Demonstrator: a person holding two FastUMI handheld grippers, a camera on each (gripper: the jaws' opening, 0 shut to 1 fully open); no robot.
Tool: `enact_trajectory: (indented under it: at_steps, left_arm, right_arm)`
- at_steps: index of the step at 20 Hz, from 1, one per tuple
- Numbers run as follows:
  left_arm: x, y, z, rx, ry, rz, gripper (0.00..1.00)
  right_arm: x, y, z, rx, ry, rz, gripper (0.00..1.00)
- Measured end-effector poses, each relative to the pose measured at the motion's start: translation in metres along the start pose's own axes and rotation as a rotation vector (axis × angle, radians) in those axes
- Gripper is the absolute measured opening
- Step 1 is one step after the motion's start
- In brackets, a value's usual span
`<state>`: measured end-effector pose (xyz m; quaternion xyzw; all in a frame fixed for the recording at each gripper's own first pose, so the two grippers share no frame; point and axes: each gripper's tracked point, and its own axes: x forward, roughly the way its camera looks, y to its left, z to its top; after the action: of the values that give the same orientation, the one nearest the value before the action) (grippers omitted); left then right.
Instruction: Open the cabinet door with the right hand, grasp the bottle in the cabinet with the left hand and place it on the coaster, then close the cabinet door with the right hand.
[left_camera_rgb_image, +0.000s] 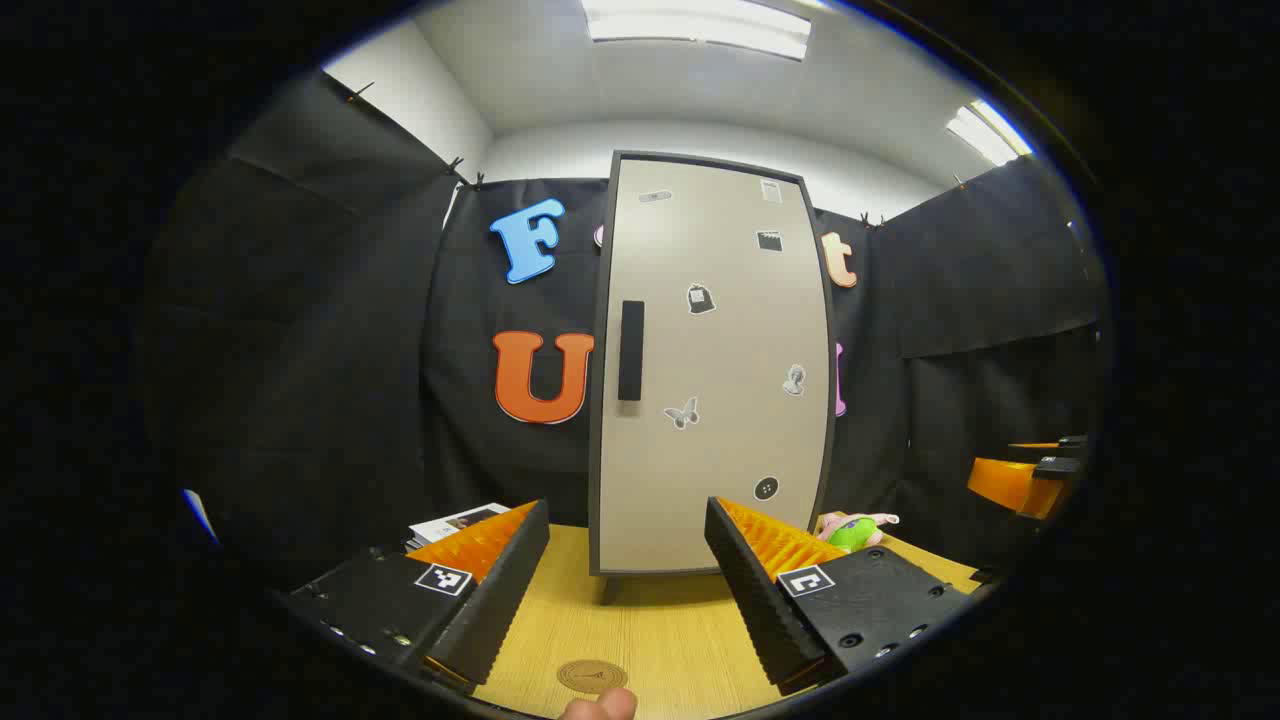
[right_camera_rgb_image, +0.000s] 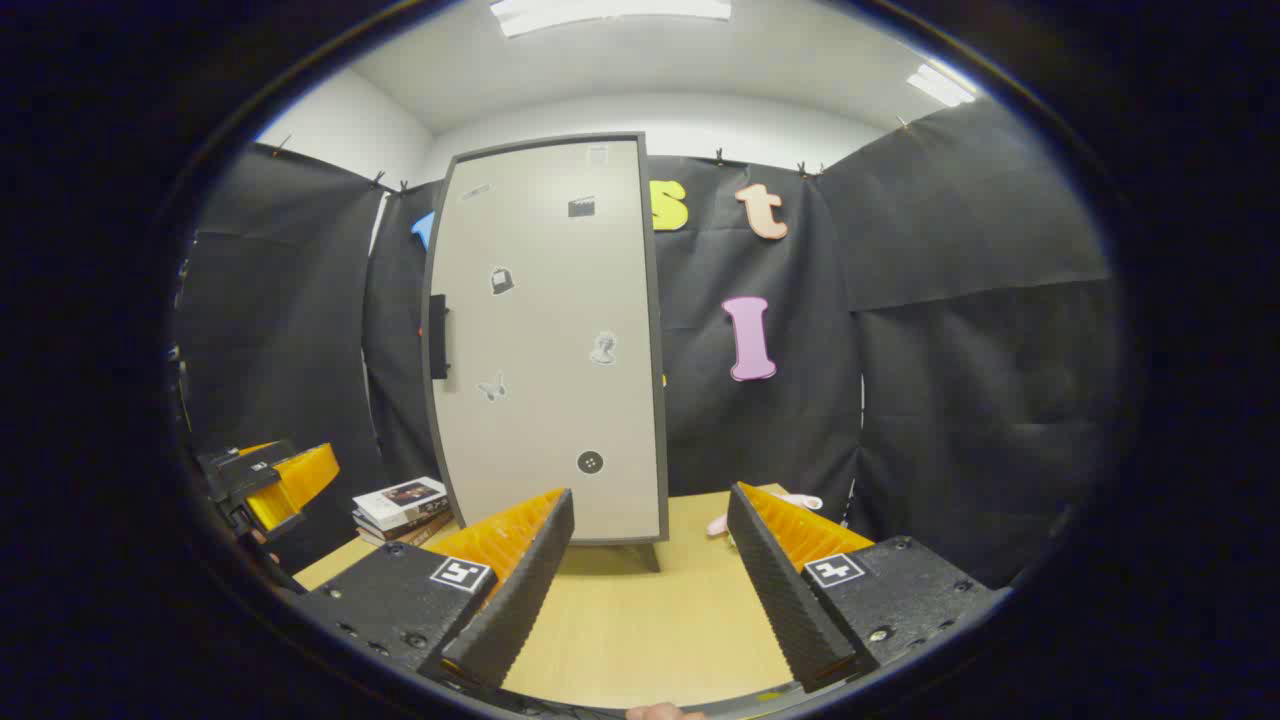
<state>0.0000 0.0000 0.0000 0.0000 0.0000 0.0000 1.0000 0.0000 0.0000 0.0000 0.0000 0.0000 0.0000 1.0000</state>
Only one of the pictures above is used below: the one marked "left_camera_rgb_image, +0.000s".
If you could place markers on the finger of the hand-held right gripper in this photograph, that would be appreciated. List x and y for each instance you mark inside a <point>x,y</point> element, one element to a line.
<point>1070,443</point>
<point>1005,485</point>

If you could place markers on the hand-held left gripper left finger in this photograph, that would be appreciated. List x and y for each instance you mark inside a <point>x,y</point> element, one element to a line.
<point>500,600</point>

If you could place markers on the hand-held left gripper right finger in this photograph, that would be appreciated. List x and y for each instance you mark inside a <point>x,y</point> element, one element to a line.
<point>760,610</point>

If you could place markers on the round brown coaster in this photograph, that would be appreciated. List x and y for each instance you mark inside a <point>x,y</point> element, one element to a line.
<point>585,672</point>

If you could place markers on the beige cabinet door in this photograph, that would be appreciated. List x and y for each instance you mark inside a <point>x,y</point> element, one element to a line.
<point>720,450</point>

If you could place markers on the dark grey cabinet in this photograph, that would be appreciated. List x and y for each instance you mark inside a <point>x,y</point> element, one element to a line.
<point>608,589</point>

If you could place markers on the white book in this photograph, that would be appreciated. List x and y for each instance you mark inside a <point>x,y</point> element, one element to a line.
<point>450,523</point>

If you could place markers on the green and pink plush toy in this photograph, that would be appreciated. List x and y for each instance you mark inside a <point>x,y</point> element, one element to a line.
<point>853,533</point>

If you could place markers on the black backdrop cloth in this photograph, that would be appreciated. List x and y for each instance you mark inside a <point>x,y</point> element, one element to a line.
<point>330,350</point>

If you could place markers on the small ceiling light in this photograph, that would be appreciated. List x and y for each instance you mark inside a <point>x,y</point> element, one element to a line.
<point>985,132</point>

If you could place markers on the long ceiling light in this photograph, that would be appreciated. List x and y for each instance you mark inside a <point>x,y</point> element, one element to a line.
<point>700,25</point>

